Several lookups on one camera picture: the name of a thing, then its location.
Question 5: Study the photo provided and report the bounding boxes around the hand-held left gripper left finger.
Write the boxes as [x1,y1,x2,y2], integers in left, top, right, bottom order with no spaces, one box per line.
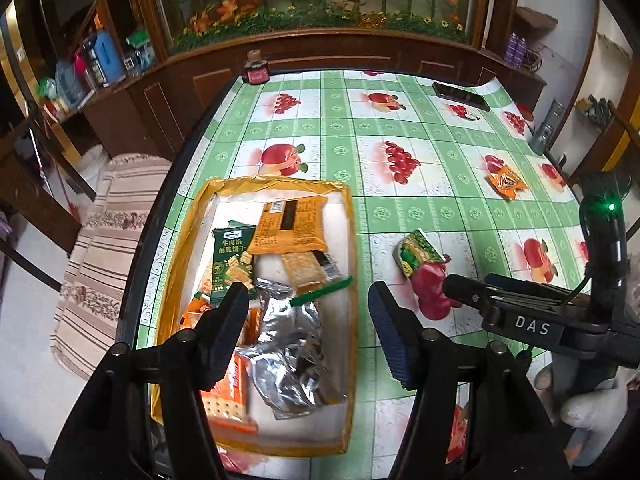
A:
[45,282,251,480]

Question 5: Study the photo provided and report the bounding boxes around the white foam box yellow tape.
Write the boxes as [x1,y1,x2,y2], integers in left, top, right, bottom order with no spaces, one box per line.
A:
[150,175,358,456]

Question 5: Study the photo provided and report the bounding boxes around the small dark bottle pink label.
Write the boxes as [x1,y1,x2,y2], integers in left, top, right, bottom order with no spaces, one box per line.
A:
[243,50,271,85]

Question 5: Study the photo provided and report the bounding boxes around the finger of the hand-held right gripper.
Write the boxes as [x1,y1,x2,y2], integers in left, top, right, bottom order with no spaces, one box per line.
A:
[442,272,586,311]

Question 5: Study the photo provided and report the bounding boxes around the orange packet black stripe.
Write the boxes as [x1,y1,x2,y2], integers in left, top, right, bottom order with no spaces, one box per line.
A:
[247,195,328,256]

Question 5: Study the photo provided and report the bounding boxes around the dark green cracker packet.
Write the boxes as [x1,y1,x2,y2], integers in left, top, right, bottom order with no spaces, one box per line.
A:
[210,220,258,308]

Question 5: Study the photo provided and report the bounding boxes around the orange cracker pack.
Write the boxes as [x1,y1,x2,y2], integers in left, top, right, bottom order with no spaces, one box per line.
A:
[200,350,258,433]

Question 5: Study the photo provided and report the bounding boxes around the fruit print green tablecloth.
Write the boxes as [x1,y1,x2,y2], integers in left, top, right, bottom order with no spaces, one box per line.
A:
[135,70,601,480]

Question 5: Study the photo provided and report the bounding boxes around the black phone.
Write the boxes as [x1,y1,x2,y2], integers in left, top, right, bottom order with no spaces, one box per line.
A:
[432,81,491,112]

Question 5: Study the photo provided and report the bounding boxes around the person's right hand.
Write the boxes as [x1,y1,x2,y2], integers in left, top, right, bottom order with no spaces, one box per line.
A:
[532,360,640,466]

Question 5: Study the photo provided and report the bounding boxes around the brown wall shelf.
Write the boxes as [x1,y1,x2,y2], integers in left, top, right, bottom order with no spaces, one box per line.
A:
[515,6,558,31]

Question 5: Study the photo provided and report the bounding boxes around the blue plastic container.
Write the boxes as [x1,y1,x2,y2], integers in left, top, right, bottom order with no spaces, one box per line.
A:
[82,30,126,86]

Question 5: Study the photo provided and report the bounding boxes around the green pea snack packet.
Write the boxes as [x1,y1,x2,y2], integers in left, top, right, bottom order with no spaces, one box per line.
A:
[397,229,451,278]

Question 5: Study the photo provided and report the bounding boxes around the clear water bottle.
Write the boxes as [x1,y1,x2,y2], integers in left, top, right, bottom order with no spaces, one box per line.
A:
[55,60,88,103]

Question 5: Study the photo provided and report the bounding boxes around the orange red logo snack packet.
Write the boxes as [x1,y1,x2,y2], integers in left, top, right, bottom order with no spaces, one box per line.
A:
[180,292,216,332]

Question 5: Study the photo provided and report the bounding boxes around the wooden chair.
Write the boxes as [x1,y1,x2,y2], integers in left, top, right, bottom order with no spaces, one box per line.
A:
[575,105,640,186]

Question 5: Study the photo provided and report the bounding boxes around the green box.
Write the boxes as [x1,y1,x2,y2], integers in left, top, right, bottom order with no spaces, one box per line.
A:
[125,30,156,76]

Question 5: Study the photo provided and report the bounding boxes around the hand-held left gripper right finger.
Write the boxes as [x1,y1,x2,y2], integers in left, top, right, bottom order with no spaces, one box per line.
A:
[367,281,573,480]

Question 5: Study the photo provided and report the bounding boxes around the small orange snack packet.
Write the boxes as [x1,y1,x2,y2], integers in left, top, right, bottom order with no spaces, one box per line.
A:
[485,165,530,201]

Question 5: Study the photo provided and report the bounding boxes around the silver foil snack packet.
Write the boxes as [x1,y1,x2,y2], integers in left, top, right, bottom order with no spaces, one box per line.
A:
[235,280,348,418]

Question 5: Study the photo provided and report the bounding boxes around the grey metal cylinder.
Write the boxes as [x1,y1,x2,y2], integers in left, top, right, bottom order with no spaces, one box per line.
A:
[530,99,565,155]

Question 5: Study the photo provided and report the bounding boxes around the clear cracker pack green ends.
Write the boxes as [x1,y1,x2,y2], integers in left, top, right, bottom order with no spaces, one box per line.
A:
[255,250,353,307]

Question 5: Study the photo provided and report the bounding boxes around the striped seat cushion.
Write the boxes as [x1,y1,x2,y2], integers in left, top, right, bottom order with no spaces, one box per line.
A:
[50,152,173,381]

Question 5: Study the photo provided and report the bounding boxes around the wooden cabinet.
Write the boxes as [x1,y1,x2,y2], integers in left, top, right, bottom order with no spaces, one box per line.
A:
[0,0,551,211]

